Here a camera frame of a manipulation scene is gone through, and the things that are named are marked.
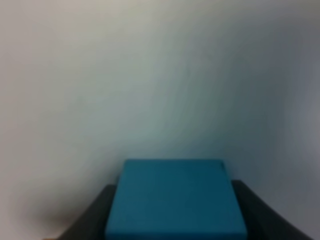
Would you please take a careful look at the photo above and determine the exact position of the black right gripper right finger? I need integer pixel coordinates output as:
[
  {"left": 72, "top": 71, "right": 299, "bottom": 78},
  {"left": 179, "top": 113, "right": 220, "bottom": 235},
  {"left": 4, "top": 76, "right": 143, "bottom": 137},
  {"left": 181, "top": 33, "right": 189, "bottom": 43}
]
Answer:
[{"left": 231, "top": 180, "right": 311, "bottom": 240}]

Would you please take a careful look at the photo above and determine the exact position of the blue cube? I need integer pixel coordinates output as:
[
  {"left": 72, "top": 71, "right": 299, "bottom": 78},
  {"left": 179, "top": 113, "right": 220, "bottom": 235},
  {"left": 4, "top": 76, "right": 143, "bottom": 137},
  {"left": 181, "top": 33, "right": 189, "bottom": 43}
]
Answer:
[{"left": 105, "top": 159, "right": 248, "bottom": 240}]

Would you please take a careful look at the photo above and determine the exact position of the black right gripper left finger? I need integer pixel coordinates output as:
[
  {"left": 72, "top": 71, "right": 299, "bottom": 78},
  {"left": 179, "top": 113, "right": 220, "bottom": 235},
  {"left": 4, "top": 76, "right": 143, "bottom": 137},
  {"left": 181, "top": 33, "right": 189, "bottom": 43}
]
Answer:
[{"left": 58, "top": 184, "right": 117, "bottom": 240}]

